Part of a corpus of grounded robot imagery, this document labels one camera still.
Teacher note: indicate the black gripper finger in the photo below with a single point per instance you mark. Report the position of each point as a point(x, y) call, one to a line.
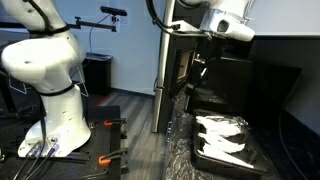
point(203, 75)
point(191, 89)

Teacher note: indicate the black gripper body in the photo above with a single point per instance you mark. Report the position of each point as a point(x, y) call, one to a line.
point(206, 50)

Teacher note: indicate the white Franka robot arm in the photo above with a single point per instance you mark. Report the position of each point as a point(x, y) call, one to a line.
point(50, 66)

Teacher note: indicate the black appliance with framed window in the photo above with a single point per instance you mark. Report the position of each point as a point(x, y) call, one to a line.
point(183, 68)

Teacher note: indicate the black countertop appliance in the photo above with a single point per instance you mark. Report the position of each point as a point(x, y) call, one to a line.
point(230, 83)

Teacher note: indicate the tall appliance with silver edge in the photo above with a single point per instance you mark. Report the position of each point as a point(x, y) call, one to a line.
point(163, 66)

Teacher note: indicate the clear plastic wrapper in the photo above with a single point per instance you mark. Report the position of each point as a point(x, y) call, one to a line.
point(240, 120)

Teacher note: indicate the black boxy appliance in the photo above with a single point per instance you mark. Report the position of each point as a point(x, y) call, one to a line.
point(276, 86)

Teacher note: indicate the black plastic cutlery tray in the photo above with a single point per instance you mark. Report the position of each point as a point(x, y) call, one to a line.
point(216, 166)

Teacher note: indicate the orange and black bar clamp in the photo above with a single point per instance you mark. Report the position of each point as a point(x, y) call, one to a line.
point(108, 123)
point(104, 160)

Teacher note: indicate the black trash bin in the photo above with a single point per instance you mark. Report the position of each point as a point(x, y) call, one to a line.
point(98, 76)

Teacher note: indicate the black perforated robot mounting table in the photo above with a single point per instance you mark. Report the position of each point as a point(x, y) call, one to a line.
point(100, 140)

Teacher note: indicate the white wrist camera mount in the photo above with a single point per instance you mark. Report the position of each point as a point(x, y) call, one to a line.
point(175, 26)

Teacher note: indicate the white wall cabinet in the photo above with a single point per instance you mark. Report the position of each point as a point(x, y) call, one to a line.
point(286, 16)

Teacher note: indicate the black stereo camera bar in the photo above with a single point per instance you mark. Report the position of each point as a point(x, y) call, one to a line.
point(113, 11)

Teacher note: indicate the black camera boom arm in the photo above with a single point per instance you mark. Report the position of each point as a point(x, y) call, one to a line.
point(96, 25)

